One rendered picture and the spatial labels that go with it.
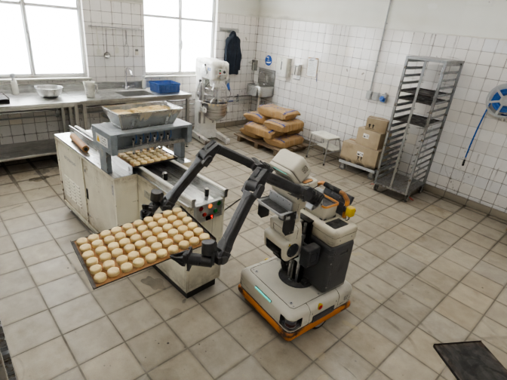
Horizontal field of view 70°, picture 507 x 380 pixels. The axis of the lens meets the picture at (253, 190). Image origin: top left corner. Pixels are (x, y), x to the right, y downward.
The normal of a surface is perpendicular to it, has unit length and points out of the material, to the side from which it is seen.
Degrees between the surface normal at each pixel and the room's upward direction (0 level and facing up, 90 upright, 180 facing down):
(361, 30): 90
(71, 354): 0
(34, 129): 90
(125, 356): 0
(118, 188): 90
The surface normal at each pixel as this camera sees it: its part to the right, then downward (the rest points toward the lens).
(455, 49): -0.73, 0.22
